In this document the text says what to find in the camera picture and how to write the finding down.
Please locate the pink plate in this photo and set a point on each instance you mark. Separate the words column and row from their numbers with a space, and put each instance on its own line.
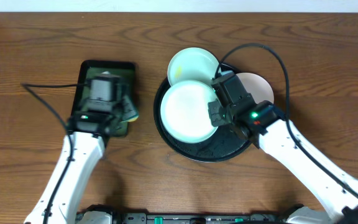
column 257, row 86

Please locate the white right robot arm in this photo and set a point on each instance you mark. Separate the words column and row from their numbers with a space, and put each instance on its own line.
column 269, row 129

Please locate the mint green plate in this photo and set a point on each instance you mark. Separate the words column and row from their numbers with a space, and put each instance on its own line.
column 184, row 111
column 192, row 64

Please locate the green yellow sponge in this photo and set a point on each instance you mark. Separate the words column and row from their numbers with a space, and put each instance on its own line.
column 130, row 112

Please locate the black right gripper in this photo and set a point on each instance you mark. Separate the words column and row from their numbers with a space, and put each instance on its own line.
column 224, row 86

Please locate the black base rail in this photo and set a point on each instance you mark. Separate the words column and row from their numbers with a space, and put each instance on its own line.
column 109, row 215

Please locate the round black tray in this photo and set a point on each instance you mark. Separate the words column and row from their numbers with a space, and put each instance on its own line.
column 221, row 146

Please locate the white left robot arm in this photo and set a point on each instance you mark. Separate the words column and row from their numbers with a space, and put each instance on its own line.
column 79, row 156

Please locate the black rectangular water tray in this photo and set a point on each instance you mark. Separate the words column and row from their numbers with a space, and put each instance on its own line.
column 91, row 67

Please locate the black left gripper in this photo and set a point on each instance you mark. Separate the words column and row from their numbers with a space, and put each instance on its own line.
column 124, row 101

